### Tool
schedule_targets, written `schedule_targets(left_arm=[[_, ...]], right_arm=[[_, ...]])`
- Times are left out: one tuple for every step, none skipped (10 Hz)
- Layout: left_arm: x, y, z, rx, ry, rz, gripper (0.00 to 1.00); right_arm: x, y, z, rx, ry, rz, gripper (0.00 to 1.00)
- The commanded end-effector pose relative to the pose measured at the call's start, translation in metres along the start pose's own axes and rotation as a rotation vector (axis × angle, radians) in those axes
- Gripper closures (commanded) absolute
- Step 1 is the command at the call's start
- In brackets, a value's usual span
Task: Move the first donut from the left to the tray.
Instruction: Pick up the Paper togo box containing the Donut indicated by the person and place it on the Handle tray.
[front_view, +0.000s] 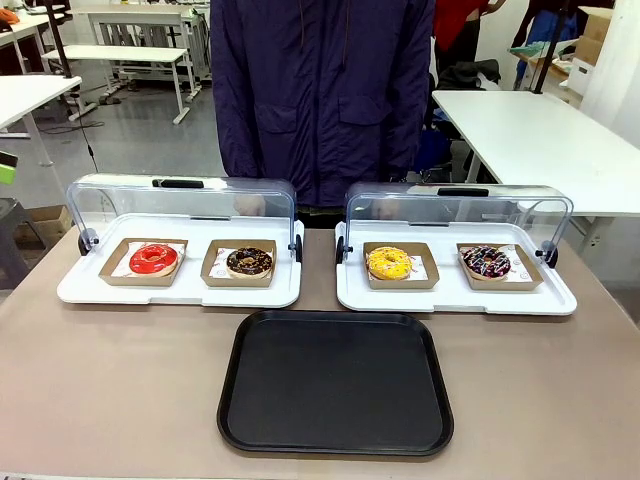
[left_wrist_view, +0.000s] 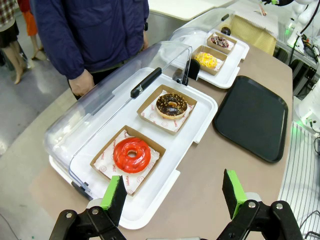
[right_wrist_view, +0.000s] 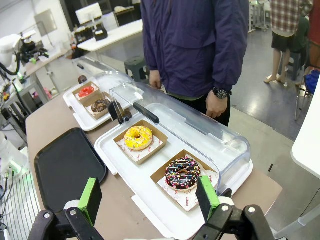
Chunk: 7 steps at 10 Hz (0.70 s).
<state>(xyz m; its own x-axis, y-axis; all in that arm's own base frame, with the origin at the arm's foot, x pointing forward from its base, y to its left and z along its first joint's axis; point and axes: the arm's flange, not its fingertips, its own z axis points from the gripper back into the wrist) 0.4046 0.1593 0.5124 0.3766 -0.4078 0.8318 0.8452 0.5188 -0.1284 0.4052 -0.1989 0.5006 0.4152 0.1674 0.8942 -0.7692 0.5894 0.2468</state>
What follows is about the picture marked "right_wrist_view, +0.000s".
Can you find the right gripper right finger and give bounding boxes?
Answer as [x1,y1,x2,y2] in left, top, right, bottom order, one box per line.
[192,175,276,240]

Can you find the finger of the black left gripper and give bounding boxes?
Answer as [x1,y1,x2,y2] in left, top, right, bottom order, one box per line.
[34,48,50,60]

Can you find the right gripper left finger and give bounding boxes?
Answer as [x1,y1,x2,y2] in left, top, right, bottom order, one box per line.
[27,176,105,240]

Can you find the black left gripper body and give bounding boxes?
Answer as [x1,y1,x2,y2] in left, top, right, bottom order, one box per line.
[20,40,38,63]

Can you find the navy sleeved right forearm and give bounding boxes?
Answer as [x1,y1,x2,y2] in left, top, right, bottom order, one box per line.
[141,32,163,72]

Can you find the navy sleeved left forearm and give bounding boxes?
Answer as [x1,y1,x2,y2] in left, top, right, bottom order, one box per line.
[212,37,250,98]

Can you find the chocolate donut rainbow sprinkles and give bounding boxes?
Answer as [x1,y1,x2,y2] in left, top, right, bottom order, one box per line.
[164,156,202,193]

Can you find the black plastic serving tray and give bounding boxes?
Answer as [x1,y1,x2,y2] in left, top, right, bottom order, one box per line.
[34,127,108,214]

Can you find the brown cardboard donut box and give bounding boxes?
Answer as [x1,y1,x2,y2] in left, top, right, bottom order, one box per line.
[84,91,114,121]
[150,149,221,213]
[113,119,169,166]
[72,81,101,104]

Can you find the red glazed donut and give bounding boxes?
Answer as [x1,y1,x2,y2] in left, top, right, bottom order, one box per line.
[78,85,96,99]

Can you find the yellow sprinkled donut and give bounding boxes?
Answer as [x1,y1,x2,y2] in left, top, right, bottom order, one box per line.
[124,125,154,151]

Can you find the chocolate donut with nuts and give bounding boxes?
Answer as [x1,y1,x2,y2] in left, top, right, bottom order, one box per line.
[90,98,111,113]

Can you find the white display tray base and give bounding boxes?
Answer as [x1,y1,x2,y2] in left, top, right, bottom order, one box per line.
[62,86,131,132]

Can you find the person's left hand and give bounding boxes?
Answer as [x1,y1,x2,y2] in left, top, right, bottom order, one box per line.
[206,91,229,120]

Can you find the person's right hand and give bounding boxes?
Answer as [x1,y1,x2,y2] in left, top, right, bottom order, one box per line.
[149,69,163,90]

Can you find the grey metal workbench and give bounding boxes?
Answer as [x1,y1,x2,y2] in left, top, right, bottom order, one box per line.
[0,72,55,143]

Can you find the right white display case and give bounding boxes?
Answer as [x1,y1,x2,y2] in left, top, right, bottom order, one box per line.
[94,102,254,240]

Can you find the white monitor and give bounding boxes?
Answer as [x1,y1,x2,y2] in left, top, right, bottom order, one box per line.
[75,2,103,26]

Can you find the small black device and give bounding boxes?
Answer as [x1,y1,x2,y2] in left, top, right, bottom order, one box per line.
[94,26,109,42]

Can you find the clear plastic display lid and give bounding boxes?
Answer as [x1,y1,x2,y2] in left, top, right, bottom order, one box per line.
[109,81,252,196]
[72,56,136,101]

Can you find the white rectangular table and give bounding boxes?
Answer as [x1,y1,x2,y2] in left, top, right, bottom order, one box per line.
[77,19,144,54]

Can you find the white plastic housing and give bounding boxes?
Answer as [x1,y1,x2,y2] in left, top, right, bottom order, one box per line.
[0,132,30,177]

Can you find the grey plastic stool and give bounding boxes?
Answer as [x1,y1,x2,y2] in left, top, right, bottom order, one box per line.
[124,56,149,82]

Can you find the black wrist watch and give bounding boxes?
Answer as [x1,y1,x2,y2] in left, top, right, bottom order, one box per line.
[212,86,232,100]

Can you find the large white table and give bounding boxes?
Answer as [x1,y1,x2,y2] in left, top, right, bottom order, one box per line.
[273,74,320,240]

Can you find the person in navy jacket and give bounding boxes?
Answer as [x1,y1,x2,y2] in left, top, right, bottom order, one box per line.
[139,0,250,127]

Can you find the blue bag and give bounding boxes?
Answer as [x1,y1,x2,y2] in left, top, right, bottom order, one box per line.
[304,69,320,95]

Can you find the person in plaid shirt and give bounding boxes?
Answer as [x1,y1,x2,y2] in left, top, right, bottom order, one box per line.
[264,0,314,85]

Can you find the person in red top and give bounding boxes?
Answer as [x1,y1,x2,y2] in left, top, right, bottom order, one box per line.
[307,0,320,70]

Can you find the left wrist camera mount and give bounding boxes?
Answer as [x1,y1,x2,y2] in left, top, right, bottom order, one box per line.
[21,29,38,39]

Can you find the left arm black cable sleeve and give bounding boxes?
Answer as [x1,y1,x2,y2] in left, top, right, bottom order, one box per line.
[0,51,22,76]

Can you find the grey wall panel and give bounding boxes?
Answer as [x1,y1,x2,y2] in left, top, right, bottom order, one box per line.
[34,9,58,37]

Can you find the white wire rack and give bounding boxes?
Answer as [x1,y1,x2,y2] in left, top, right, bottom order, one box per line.
[0,172,42,240]

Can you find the metal frame chair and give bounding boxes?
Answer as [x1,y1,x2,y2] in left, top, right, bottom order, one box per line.
[294,84,314,121]

